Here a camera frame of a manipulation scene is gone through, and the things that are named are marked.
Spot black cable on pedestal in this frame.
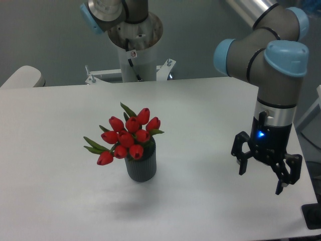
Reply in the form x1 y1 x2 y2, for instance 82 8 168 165
124 38 143 82

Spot beige chair armrest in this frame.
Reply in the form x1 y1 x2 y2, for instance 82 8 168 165
1 65 46 90

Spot white furniture at right edge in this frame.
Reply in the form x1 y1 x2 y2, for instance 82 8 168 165
295 85 320 132

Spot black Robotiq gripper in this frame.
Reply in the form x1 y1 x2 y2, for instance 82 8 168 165
231 117 302 195

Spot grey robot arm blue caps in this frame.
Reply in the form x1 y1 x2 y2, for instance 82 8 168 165
80 1 309 194

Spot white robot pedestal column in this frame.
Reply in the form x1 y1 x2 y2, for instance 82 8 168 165
117 46 157 81

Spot red tulip bouquet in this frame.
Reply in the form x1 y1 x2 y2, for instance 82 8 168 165
84 103 164 166

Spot black device at table edge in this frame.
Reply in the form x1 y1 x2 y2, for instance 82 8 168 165
301 203 320 230

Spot white pedestal base bracket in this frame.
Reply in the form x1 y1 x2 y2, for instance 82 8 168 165
85 58 176 85

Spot dark grey ribbed vase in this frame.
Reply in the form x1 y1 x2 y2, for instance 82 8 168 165
125 137 156 182

